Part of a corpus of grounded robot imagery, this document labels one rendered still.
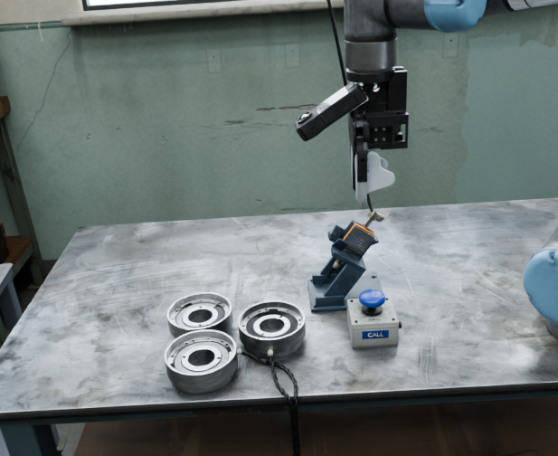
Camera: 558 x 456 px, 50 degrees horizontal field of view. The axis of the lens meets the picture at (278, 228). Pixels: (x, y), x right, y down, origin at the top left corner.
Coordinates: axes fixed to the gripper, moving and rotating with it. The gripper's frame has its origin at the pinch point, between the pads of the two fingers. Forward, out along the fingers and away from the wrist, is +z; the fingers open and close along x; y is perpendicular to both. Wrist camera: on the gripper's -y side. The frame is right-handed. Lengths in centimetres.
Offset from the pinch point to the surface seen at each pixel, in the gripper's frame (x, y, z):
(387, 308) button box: -11.3, 3.1, 14.6
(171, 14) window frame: 140, -49, -15
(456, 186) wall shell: 149, 61, 64
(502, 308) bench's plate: -6.4, 23.0, 19.2
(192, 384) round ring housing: -23.8, -26.1, 16.6
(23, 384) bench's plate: -19, -52, 19
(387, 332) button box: -15.0, 2.5, 16.4
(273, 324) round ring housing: -9.6, -14.8, 17.4
